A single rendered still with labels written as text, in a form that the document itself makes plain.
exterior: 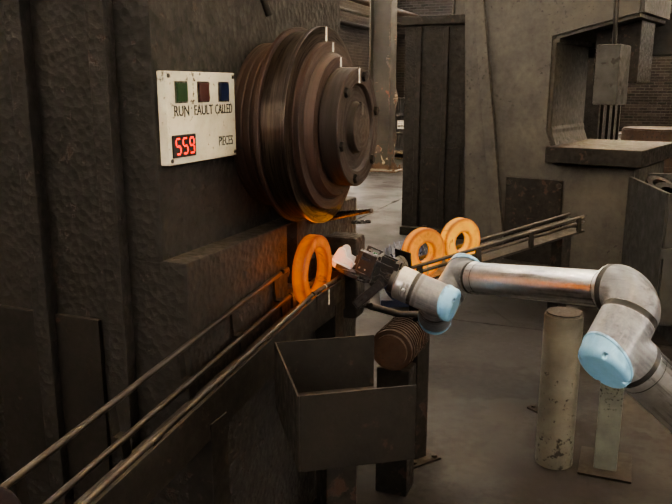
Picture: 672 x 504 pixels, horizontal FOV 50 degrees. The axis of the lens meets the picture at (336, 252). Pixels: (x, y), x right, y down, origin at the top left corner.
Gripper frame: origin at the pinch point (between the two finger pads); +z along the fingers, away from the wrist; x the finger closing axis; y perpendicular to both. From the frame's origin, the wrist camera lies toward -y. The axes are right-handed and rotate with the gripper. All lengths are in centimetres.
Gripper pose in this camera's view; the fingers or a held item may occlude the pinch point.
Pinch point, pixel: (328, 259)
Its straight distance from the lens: 197.1
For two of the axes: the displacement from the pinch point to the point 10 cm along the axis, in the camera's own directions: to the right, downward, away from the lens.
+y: 2.9, -9.0, -3.3
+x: -3.7, 2.1, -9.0
